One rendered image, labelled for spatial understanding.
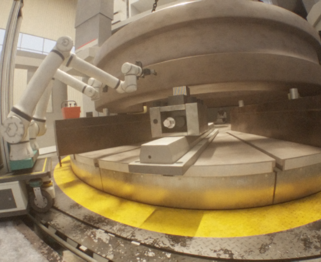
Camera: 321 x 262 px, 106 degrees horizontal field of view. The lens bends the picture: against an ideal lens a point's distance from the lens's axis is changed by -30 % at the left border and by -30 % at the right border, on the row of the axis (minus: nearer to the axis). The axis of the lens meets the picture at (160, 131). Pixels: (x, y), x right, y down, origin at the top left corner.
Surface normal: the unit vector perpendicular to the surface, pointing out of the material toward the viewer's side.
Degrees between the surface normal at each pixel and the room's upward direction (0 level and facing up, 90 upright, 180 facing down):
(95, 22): 90
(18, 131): 99
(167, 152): 90
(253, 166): 90
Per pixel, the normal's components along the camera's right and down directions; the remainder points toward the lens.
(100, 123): 0.69, -0.01
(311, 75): 0.17, 0.05
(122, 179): -0.52, 0.10
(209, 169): -0.32, 0.09
